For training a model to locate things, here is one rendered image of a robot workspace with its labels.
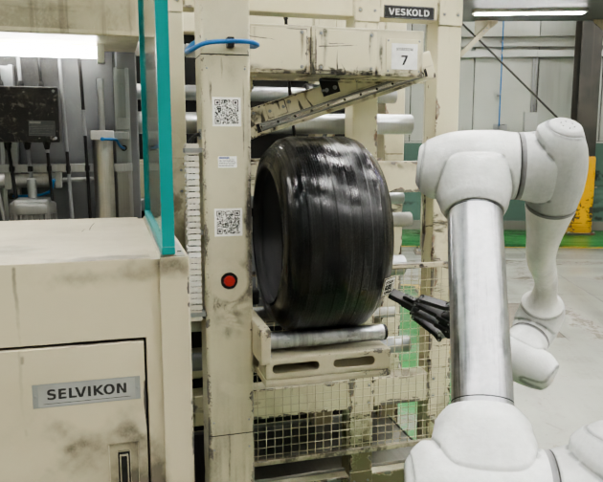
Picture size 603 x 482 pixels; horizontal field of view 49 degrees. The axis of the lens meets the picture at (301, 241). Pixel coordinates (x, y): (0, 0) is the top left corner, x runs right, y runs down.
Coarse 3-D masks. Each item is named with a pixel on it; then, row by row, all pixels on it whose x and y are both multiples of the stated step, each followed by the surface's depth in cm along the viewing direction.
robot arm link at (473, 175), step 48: (432, 144) 129; (480, 144) 126; (432, 192) 130; (480, 192) 122; (480, 240) 118; (480, 288) 114; (480, 336) 110; (480, 384) 106; (480, 432) 100; (528, 432) 102; (432, 480) 98; (480, 480) 96; (528, 480) 96
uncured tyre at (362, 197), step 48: (288, 144) 179; (336, 144) 181; (288, 192) 170; (336, 192) 169; (384, 192) 174; (288, 240) 169; (336, 240) 167; (384, 240) 171; (288, 288) 172; (336, 288) 171
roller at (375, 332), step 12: (372, 324) 189; (384, 324) 189; (276, 336) 179; (288, 336) 180; (300, 336) 181; (312, 336) 182; (324, 336) 183; (336, 336) 183; (348, 336) 184; (360, 336) 185; (372, 336) 186; (384, 336) 187; (276, 348) 180
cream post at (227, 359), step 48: (240, 0) 171; (240, 48) 173; (240, 96) 175; (240, 144) 177; (240, 192) 178; (240, 240) 180; (240, 288) 182; (240, 336) 184; (240, 384) 186; (240, 432) 188; (240, 480) 190
